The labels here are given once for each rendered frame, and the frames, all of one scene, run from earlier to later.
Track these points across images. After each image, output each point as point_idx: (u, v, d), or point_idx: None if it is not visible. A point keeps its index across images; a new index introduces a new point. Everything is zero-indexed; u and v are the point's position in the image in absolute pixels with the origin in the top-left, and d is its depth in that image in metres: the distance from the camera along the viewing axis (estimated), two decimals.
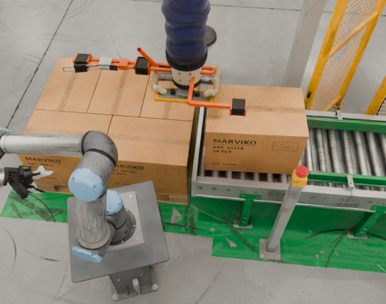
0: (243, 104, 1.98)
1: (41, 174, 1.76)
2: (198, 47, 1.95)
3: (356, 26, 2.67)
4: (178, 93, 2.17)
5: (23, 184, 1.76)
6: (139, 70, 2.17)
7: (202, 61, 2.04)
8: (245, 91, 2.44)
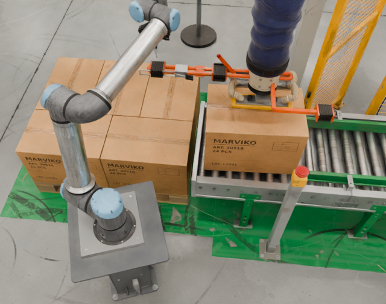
0: (331, 110, 1.96)
1: (154, 48, 1.98)
2: (284, 53, 1.93)
3: (356, 26, 2.67)
4: (256, 99, 2.15)
5: None
6: (216, 78, 2.14)
7: (286, 67, 2.02)
8: (245, 91, 2.44)
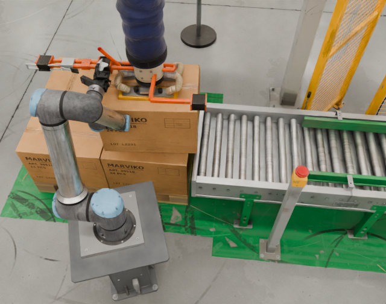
0: (204, 99, 2.02)
1: None
2: (155, 45, 1.98)
3: (356, 26, 2.67)
4: (142, 90, 2.20)
5: None
6: None
7: (162, 58, 2.07)
8: None
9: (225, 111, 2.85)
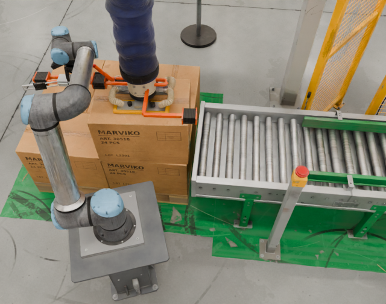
0: (194, 113, 2.12)
1: (67, 81, 2.25)
2: (147, 63, 2.08)
3: (356, 26, 2.67)
4: (135, 104, 2.30)
5: None
6: (96, 85, 2.29)
7: (154, 75, 2.17)
8: None
9: (225, 111, 2.85)
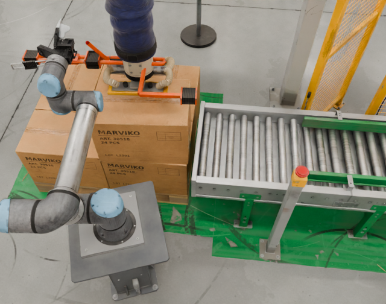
0: (193, 93, 1.98)
1: None
2: (143, 38, 1.94)
3: (356, 26, 2.67)
4: (131, 85, 2.16)
5: None
6: (90, 64, 2.15)
7: (151, 52, 2.03)
8: None
9: (225, 111, 2.85)
